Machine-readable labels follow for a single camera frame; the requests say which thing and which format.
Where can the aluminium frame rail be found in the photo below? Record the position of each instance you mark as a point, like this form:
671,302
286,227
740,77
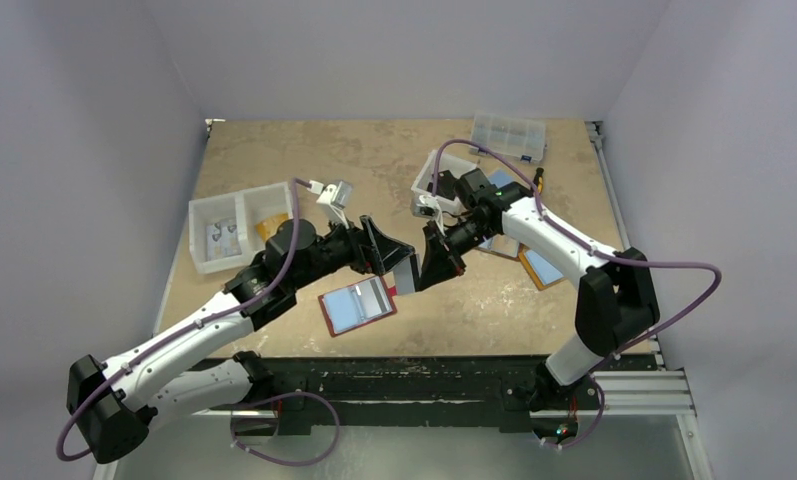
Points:
640,383

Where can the open blue card holder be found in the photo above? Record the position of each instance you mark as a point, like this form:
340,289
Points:
500,178

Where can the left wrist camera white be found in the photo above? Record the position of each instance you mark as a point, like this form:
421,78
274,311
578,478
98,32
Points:
332,198

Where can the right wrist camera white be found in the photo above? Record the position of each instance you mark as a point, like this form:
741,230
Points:
427,207

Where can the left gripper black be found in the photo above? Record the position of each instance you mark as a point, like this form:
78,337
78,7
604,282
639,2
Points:
371,251

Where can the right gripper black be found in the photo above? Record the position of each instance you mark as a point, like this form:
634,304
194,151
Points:
445,245

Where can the yellow black screwdriver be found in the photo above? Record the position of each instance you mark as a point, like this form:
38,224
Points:
538,179

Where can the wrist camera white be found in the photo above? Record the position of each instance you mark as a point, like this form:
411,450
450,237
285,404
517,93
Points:
427,207
332,198

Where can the open tan card holder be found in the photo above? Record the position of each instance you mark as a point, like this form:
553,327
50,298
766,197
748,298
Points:
541,272

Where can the clear plastic organizer box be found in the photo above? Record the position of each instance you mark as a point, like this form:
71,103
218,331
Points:
516,138

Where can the small white square bin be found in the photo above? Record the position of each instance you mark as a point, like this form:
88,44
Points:
450,169

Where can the red card holder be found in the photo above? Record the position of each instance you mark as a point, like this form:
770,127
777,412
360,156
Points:
357,305

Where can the grey striped card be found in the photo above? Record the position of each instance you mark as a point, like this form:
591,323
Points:
406,276

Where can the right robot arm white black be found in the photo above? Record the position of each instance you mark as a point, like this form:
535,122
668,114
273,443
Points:
616,299

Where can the white two-compartment bin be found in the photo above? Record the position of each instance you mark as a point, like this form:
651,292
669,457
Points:
247,206

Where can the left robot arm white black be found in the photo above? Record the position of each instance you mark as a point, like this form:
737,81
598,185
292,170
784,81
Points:
117,402

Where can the open brown card holder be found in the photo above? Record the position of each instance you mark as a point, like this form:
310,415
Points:
502,246

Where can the grey card in bin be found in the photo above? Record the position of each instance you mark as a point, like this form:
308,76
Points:
222,239

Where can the black card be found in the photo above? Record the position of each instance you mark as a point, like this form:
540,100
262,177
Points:
445,187

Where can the orange card in bin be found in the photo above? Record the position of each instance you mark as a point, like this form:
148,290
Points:
269,226

